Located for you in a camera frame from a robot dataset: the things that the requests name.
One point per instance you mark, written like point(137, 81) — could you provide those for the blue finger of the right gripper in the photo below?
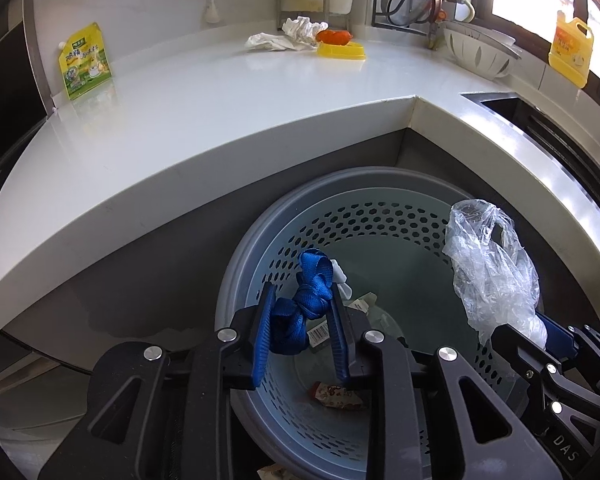
point(559, 342)

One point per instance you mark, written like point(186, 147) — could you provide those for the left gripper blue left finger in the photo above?
point(261, 333)

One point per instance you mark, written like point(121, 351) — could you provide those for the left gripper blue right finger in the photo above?
point(336, 336)

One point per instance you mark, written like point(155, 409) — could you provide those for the clear plastic bag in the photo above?
point(494, 277)

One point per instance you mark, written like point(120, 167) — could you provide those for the yellow plastic container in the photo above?
point(351, 51)

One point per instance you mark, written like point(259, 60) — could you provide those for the orange peel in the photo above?
point(333, 37)

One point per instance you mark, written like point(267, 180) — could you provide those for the white tissue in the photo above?
point(269, 42)

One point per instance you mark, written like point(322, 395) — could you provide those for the grey perforated trash bin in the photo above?
point(425, 399)

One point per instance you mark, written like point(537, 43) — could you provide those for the black kitchen sink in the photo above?
point(543, 130)

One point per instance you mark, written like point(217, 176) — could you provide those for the white patterned stacked bowls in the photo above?
point(478, 53)

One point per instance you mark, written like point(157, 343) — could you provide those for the yellow detergent bottle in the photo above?
point(571, 50)

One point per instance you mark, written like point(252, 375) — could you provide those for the steel cutting board stand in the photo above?
point(339, 21)

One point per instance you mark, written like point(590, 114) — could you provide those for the yellow green refill pouch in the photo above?
point(83, 61)

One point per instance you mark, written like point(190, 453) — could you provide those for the black oven appliance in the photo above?
point(25, 101)

